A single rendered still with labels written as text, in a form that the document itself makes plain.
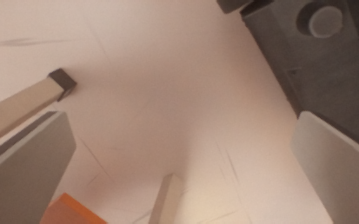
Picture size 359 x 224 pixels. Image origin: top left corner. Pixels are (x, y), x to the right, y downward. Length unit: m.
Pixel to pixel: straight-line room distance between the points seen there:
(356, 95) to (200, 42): 0.34
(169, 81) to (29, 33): 0.46
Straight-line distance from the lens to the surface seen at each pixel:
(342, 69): 0.40
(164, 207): 0.73
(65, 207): 0.64
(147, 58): 0.59
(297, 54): 0.34
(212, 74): 0.56
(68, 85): 0.71
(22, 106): 0.63
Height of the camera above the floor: 0.53
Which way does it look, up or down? 57 degrees down
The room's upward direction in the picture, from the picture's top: 159 degrees counter-clockwise
